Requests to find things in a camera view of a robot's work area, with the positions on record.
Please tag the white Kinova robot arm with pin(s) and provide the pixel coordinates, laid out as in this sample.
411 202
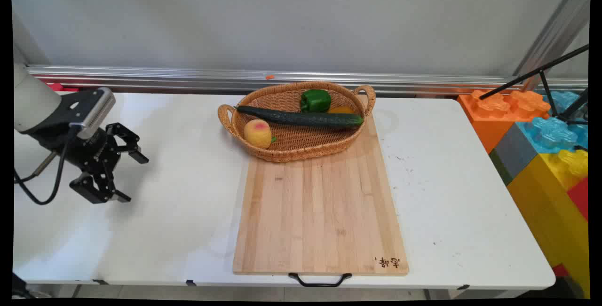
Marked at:
30 101

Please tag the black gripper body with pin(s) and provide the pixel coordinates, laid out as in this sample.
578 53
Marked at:
77 148

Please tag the green bell pepper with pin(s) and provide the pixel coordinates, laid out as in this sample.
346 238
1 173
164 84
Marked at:
315 100

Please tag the wooden cutting board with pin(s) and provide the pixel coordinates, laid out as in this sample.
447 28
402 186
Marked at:
320 212

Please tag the orange fruit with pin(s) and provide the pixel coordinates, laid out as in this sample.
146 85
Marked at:
342 109

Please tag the yellow giant building block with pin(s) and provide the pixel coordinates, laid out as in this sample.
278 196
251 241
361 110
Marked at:
550 202

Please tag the orange giant building block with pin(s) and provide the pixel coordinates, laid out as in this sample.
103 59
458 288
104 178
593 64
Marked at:
494 115

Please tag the grey giant building block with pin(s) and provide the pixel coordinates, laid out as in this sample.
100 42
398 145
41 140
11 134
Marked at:
512 153

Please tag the yellow pink peach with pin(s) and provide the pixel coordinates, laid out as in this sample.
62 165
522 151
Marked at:
257 133

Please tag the woven wicker basket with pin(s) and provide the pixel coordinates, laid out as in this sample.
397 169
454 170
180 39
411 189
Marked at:
301 144

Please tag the aluminium frame post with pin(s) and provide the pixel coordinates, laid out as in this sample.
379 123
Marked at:
552 31

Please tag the blue giant building block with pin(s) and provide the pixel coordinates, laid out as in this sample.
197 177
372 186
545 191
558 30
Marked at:
555 129

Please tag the dark green cucumber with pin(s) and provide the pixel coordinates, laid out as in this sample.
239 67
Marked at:
301 118

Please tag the red giant building block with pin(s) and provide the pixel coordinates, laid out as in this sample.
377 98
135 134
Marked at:
579 197

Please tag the aluminium frame rail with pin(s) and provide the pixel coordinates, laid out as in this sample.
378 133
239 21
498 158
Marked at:
282 79

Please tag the black tripod stand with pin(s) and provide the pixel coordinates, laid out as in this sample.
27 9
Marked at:
545 78

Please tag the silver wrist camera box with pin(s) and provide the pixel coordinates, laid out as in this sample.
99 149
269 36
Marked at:
96 111

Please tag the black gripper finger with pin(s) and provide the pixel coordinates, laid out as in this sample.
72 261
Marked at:
97 188
126 142

